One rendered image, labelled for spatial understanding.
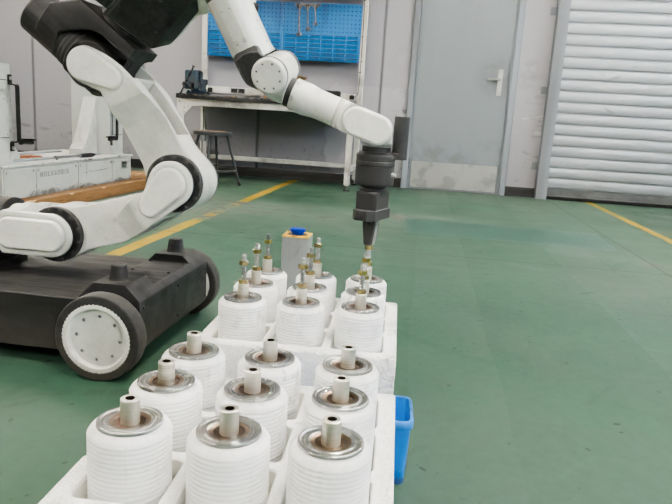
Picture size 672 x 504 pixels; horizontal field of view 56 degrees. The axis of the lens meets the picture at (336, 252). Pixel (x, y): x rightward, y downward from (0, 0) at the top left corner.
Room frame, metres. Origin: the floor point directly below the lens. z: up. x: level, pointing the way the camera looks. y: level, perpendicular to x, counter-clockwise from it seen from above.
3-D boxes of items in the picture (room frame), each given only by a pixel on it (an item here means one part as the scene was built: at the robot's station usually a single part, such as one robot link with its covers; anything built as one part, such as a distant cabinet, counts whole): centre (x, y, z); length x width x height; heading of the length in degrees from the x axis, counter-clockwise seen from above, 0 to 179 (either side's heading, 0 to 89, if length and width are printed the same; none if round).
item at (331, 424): (0.67, -0.01, 0.26); 0.02 x 0.02 x 0.03
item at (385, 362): (1.34, 0.05, 0.09); 0.39 x 0.39 x 0.18; 85
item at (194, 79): (5.79, 1.34, 0.87); 0.41 x 0.17 x 0.25; 173
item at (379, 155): (1.45, -0.09, 0.57); 0.11 x 0.11 x 0.11; 85
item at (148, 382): (0.80, 0.22, 0.25); 0.08 x 0.08 x 0.01
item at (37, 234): (1.67, 0.76, 0.28); 0.21 x 0.20 x 0.13; 83
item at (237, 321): (1.23, 0.18, 0.16); 0.10 x 0.10 x 0.18
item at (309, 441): (0.67, -0.01, 0.25); 0.08 x 0.08 x 0.01
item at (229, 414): (0.68, 0.11, 0.26); 0.02 x 0.02 x 0.03
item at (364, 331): (1.21, -0.05, 0.16); 0.10 x 0.10 x 0.18
